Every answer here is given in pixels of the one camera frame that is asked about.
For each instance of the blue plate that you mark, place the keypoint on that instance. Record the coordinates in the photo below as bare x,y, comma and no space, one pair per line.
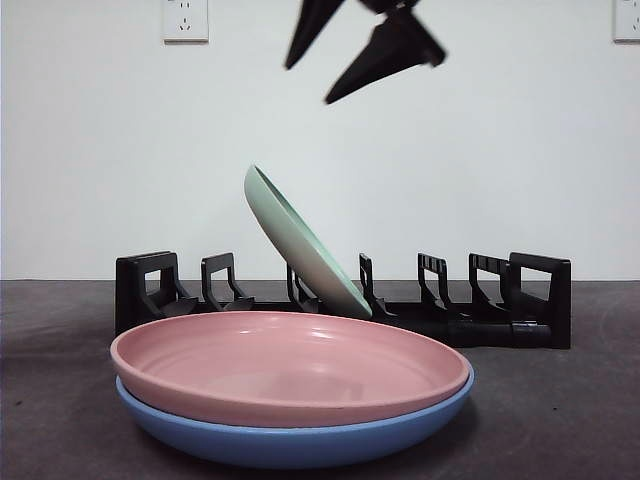
300,445

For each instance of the pink plate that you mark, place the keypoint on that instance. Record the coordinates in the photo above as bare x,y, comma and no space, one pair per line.
250,360

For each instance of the black plastic dish rack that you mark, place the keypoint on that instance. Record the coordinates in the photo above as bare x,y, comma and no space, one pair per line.
500,332

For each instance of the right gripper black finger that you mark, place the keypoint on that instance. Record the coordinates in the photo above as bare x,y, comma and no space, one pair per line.
310,30
390,50

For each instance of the green plate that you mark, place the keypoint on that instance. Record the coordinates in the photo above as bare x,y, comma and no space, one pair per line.
300,250

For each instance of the white wall socket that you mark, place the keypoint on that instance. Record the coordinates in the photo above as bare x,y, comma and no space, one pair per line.
627,20
185,22

